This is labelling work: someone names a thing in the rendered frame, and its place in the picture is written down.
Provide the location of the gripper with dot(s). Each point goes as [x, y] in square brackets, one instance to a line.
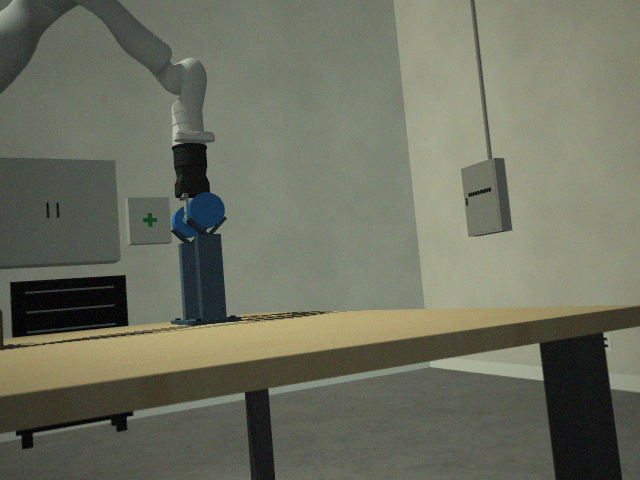
[190, 160]

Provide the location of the blue dumbbell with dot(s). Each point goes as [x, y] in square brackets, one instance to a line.
[206, 209]

